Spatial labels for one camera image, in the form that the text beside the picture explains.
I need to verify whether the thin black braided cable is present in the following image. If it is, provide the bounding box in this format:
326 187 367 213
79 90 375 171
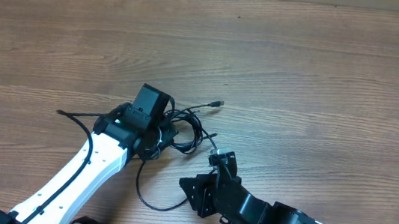
132 122 221 218

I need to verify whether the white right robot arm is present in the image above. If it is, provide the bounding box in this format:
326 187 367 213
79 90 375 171
179 149 323 224

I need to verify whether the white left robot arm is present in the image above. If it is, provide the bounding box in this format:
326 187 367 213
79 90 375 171
0 103 177 224

